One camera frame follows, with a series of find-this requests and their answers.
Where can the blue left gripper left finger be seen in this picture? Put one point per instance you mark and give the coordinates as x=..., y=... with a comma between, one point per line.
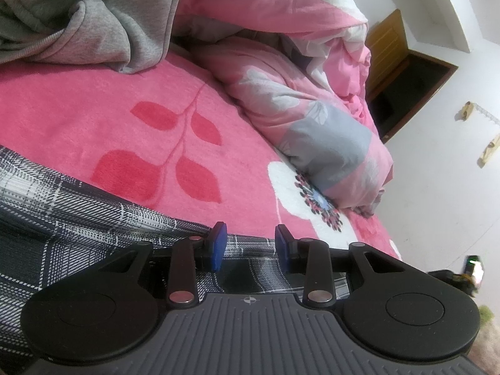
x=217, y=245

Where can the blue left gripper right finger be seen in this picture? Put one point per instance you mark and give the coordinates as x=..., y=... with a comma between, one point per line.
x=283, y=240

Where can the black white plaid shirt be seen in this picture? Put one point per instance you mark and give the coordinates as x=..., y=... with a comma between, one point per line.
x=53, y=226

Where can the right fleece sleeve green cuff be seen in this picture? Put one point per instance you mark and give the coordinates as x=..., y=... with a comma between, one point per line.
x=485, y=351

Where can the pink floral bed sheet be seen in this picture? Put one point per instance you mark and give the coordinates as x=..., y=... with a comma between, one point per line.
x=171, y=140

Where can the pink floral quilt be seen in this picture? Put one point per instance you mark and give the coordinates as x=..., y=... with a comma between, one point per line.
x=298, y=70

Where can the brown wooden door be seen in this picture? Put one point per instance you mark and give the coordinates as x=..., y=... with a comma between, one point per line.
x=401, y=81

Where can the grey hoodie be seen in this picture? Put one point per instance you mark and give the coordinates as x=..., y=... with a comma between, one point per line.
x=126, y=35

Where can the wooden wall hook rack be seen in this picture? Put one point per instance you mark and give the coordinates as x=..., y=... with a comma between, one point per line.
x=484, y=127

